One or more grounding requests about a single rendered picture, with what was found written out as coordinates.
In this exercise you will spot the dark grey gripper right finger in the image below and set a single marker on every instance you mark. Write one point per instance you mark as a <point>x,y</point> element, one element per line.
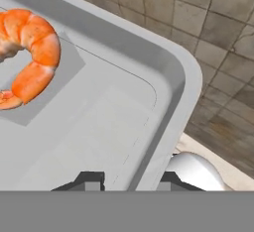
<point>172,182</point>

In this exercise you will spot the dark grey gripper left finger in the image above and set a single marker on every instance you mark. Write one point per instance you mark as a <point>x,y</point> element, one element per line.
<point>86,182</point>

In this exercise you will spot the grey tupperware container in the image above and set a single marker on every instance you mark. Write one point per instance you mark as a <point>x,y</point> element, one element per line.
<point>112,110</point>

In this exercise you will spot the orange shrimp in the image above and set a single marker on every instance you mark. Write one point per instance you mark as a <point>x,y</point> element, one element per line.
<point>39,54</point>

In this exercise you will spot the white rounded object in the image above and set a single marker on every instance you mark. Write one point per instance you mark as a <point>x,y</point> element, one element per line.
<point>195,171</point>

